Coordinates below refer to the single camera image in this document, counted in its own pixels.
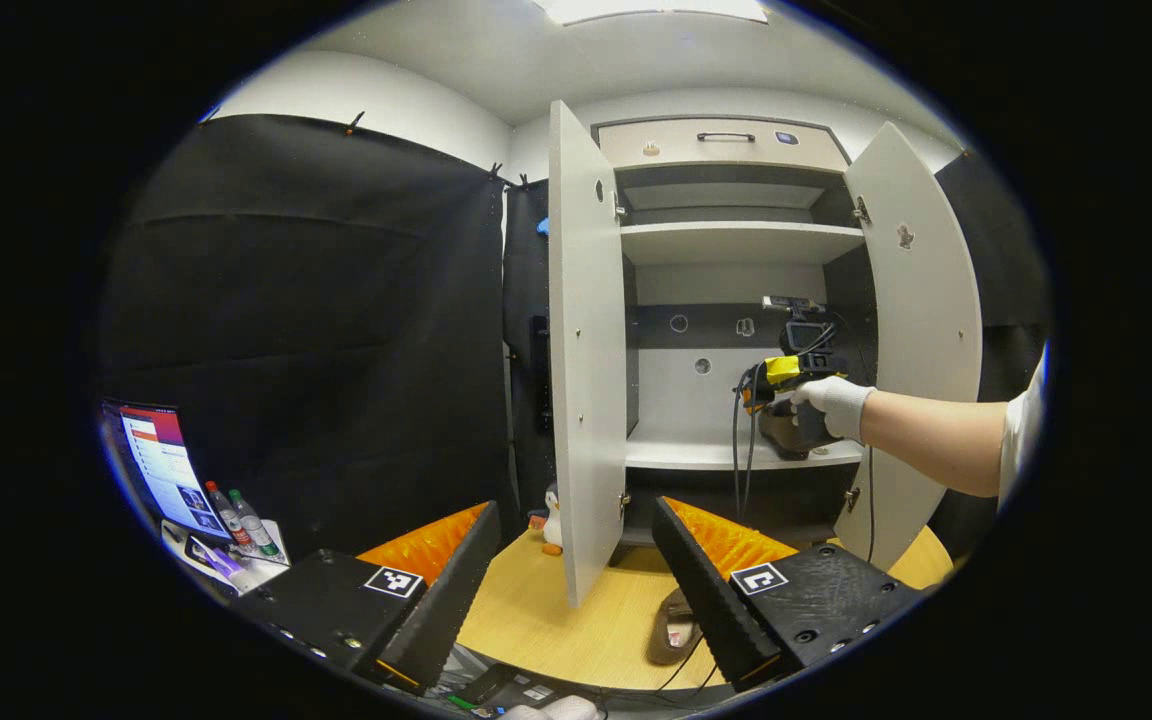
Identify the white cabinet door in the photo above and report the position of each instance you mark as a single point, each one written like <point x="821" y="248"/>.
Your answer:
<point x="926" y="320"/>
<point x="586" y="350"/>

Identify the black backdrop cloth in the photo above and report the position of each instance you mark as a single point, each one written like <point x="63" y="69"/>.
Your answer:
<point x="316" y="300"/>

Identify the white cabinet drawer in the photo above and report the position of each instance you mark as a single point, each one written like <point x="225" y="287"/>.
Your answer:
<point x="726" y="148"/>

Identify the red cap bottle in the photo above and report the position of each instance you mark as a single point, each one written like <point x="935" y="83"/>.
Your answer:
<point x="228" y="515"/>

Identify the penguin plush toy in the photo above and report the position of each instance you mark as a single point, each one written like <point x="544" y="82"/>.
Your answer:
<point x="553" y="520"/>

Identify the brown fuzzy shoe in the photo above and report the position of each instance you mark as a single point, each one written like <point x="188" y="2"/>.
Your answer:
<point x="779" y="438"/>
<point x="671" y="635"/>

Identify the ceiling light panel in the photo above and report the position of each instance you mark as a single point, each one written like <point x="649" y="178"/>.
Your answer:
<point x="651" y="10"/>

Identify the white flat box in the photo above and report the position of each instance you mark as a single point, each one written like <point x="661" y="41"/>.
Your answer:
<point x="236" y="575"/>

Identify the person's white shirt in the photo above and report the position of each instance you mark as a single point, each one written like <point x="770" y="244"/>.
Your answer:
<point x="1021" y="430"/>

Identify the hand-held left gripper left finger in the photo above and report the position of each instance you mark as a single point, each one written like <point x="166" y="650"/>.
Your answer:
<point x="446" y="610"/>

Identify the black cloth clip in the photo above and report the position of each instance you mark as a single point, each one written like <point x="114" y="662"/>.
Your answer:
<point x="494" y="172"/>
<point x="354" y="122"/>

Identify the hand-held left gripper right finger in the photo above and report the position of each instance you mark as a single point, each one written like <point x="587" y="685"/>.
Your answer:
<point x="711" y="600"/>

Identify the white shoe cabinet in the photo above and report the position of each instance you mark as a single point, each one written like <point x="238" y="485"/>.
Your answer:
<point x="736" y="243"/>

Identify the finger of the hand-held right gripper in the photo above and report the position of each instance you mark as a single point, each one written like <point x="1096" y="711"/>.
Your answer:
<point x="751" y="390"/>

